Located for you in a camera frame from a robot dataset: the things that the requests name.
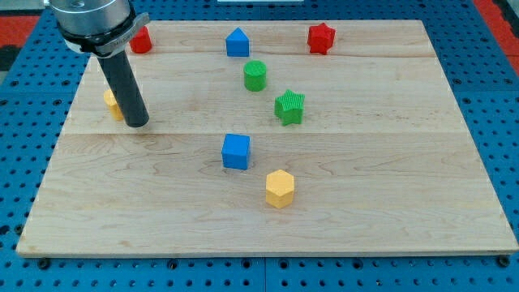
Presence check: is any blue cube block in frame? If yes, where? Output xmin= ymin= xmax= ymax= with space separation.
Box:
xmin=221 ymin=134 xmax=251 ymax=170

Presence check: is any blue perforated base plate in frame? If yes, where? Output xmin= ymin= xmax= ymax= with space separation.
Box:
xmin=1 ymin=0 xmax=518 ymax=291

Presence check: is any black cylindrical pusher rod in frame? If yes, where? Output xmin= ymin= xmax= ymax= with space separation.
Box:
xmin=98 ymin=51 xmax=149 ymax=128

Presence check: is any blue pentagon house block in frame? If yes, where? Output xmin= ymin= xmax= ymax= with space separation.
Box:
xmin=225 ymin=28 xmax=250 ymax=57

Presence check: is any red block behind arm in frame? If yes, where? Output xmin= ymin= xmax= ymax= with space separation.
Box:
xmin=130 ymin=26 xmax=152 ymax=54

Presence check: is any green star block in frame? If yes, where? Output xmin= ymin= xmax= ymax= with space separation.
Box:
xmin=274 ymin=89 xmax=306 ymax=126

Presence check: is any yellow hexagon block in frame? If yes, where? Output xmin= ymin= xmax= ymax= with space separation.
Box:
xmin=265 ymin=170 xmax=295 ymax=208

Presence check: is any green cylinder block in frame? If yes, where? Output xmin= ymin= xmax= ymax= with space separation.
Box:
xmin=243 ymin=60 xmax=267 ymax=92

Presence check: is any red star block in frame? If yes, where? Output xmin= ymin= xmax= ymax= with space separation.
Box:
xmin=307 ymin=23 xmax=336 ymax=55

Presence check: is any wooden board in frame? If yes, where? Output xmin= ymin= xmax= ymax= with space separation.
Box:
xmin=17 ymin=20 xmax=518 ymax=258

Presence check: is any yellow block behind rod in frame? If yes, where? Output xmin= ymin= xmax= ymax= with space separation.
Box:
xmin=103 ymin=89 xmax=123 ymax=121

